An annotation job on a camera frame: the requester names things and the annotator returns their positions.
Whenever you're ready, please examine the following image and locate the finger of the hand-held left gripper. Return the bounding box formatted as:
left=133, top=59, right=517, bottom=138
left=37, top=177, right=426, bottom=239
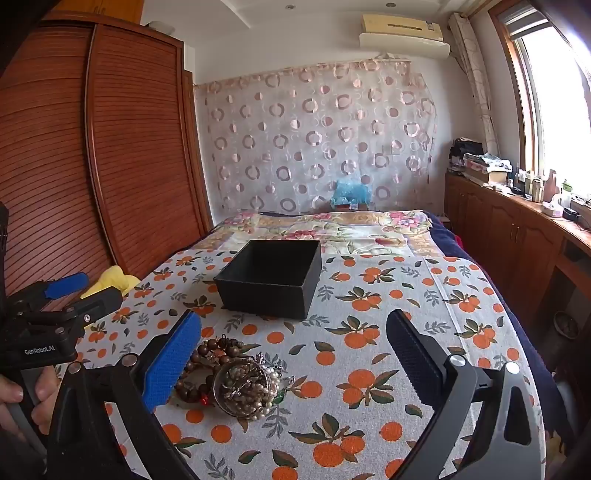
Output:
left=9, top=271, right=92, bottom=315
left=27, top=287, right=124, bottom=346

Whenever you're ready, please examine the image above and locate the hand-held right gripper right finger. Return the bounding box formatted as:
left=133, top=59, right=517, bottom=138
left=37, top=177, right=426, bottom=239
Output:
left=385, top=309, right=543, bottom=480

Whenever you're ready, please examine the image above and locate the white air conditioner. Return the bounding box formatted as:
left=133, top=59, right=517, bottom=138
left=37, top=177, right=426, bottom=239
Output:
left=359, top=13, right=452, bottom=60

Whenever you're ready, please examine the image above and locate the person's left hand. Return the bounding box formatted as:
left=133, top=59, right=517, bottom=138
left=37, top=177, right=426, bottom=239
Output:
left=0, top=368, right=62, bottom=444

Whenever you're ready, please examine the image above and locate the dark round pot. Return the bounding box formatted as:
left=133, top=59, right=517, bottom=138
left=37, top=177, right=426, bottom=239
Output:
left=551, top=310, right=583, bottom=343

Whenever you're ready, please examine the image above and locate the wooden cabinet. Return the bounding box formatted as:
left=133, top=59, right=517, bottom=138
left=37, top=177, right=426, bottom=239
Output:
left=444, top=171, right=591, bottom=334

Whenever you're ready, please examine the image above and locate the floral quilt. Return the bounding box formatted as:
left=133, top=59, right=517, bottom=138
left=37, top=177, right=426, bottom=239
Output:
left=198, top=210, right=439, bottom=260

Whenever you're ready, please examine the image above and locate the dark blue blanket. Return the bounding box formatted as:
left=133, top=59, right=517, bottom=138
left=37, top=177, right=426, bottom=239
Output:
left=425, top=210, right=574, bottom=441

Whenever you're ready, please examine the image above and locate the row of bottles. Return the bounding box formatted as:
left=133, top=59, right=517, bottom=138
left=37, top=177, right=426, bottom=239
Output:
left=510, top=168, right=560, bottom=204

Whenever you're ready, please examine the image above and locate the wooden wardrobe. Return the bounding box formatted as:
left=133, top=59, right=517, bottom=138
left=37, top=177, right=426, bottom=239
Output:
left=0, top=11, right=214, bottom=315

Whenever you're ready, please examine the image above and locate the yellow cloth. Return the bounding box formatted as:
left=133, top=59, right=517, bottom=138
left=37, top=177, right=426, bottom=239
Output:
left=81, top=265, right=142, bottom=301

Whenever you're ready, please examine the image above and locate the pearl necklace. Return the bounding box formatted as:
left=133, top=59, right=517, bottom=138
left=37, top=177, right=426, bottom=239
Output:
left=222, top=364, right=296, bottom=422

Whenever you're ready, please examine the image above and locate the window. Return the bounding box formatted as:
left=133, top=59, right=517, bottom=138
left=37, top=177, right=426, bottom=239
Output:
left=488, top=0, right=591, bottom=186

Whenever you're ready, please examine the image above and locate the black box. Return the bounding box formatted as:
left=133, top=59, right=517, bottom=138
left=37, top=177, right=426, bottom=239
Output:
left=213, top=239, right=323, bottom=320

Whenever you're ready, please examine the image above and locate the dark brown bead bracelet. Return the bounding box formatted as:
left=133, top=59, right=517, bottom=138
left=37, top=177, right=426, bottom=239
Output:
left=173, top=364, right=216, bottom=409

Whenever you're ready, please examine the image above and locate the orange-print tablecloth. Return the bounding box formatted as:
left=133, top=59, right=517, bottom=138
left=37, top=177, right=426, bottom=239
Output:
left=69, top=249, right=542, bottom=480

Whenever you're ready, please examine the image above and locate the blue plastic bag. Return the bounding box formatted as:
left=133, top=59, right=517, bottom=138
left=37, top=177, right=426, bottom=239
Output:
left=330, top=179, right=373, bottom=206

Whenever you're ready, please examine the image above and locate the circle-patterned sheer curtain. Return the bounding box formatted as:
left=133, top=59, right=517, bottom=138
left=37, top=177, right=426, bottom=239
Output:
left=194, top=58, right=440, bottom=216

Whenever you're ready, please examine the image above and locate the patterned window curtain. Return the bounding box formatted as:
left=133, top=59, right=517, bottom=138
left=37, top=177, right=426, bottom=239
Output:
left=448, top=13, right=502, bottom=158

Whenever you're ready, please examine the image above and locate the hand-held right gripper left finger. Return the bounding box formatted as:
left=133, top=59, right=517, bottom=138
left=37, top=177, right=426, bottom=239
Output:
left=46, top=309, right=204, bottom=480

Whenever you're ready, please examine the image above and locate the stack of books and clothes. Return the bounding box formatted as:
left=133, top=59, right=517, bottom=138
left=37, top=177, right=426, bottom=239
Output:
left=450, top=137, right=514, bottom=186

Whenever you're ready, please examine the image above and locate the light brown bead bracelet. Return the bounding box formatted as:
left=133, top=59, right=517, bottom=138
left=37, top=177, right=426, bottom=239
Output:
left=194, top=336, right=246, bottom=371

